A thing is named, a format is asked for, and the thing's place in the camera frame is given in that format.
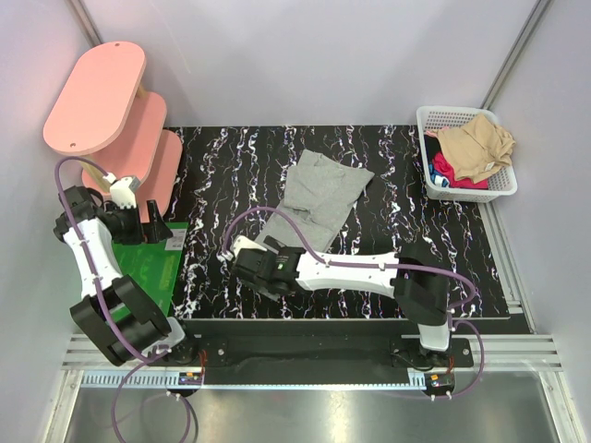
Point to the beige t-shirt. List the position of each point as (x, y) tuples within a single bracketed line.
[(476, 150)]

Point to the white plastic laundry basket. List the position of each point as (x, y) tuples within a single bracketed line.
[(432, 117)]

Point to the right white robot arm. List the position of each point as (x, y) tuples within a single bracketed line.
[(420, 292)]

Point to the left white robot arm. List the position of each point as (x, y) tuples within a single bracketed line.
[(115, 313)]

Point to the blue garment in basket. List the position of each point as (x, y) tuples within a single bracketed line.
[(436, 177)]

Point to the aluminium frame rail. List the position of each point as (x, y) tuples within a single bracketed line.
[(314, 362)]

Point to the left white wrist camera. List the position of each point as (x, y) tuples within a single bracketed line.
[(122, 190)]

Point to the pink three-tier shelf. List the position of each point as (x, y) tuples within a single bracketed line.
[(103, 114)]

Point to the green plastic board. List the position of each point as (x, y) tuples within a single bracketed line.
[(153, 267)]

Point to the grey t-shirt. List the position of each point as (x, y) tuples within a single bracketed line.
[(319, 195)]

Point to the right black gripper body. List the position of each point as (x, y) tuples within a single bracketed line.
[(264, 290)]

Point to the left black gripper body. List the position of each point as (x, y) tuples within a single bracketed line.
[(126, 227)]

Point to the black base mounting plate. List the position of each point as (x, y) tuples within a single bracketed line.
[(232, 342)]

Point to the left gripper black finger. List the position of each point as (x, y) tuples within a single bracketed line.
[(154, 215), (158, 231)]

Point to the black marble pattern mat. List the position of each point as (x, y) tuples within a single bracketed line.
[(226, 171)]

